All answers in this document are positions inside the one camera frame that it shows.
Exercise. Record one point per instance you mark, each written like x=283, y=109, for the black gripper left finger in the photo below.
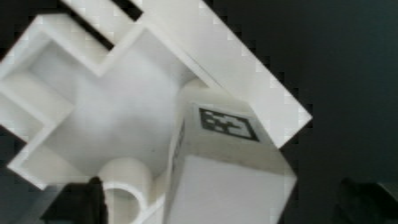
x=79, y=207

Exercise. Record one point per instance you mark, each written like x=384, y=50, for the white fence wall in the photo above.
x=111, y=15
x=205, y=38

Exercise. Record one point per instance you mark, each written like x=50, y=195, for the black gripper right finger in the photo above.
x=367, y=204

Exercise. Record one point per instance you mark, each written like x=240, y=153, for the white fence wall right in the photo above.
x=205, y=38

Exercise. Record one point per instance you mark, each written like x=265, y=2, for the white chair seat part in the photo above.
x=88, y=106

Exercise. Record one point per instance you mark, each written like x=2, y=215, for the white chair leg with marker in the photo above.
x=230, y=175

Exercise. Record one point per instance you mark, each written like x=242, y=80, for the white fence wall front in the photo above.
x=111, y=15

